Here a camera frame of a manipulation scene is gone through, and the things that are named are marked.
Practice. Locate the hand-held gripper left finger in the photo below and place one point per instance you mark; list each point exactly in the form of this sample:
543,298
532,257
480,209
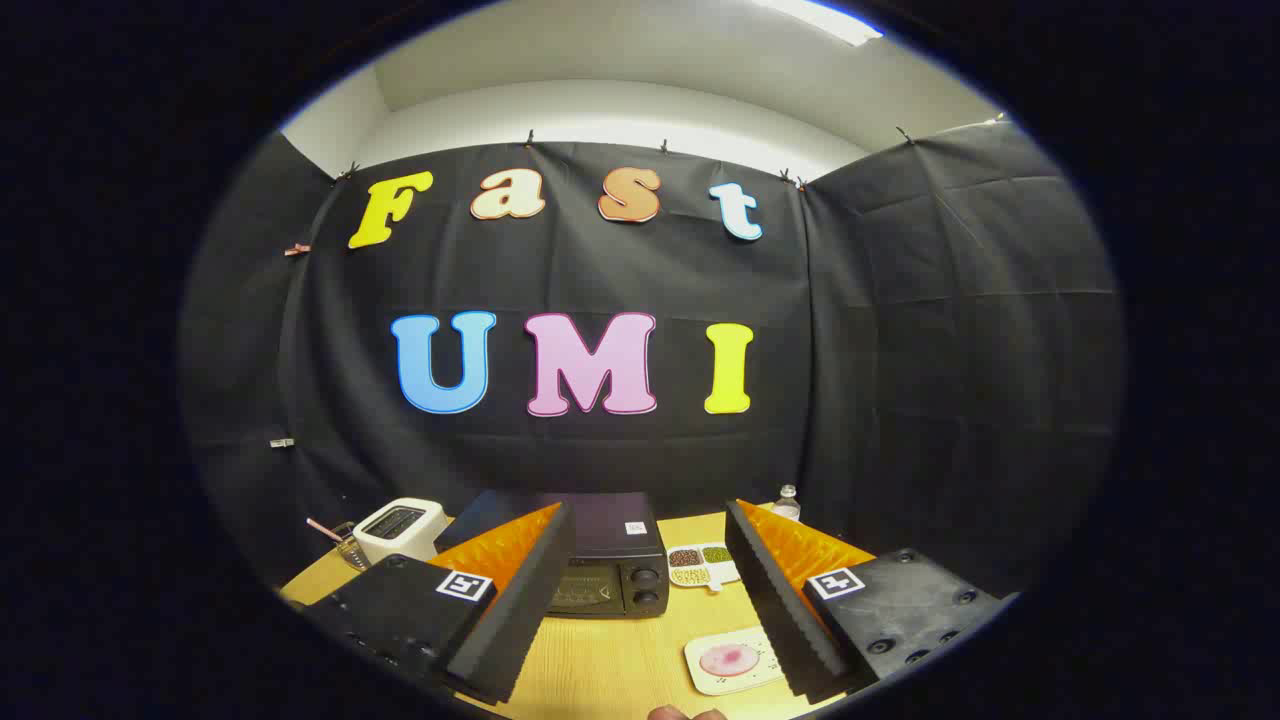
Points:
520,620

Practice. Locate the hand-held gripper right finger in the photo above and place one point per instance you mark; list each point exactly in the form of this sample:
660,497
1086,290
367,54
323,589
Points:
775,610

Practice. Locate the pink ham slice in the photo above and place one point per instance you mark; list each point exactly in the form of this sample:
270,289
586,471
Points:
730,660

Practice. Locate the cream cherry print plate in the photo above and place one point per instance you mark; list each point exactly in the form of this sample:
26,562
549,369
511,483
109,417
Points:
710,682

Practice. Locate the black toaster oven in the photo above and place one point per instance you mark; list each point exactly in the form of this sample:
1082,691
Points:
610,530

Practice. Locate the white bread toaster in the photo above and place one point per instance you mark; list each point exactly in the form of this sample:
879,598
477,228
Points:
400,538

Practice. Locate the white divided bean tray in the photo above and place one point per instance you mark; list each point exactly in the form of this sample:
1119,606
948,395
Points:
700,570

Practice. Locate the clear plastic bottle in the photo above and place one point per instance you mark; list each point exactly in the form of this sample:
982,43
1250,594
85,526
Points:
787,508

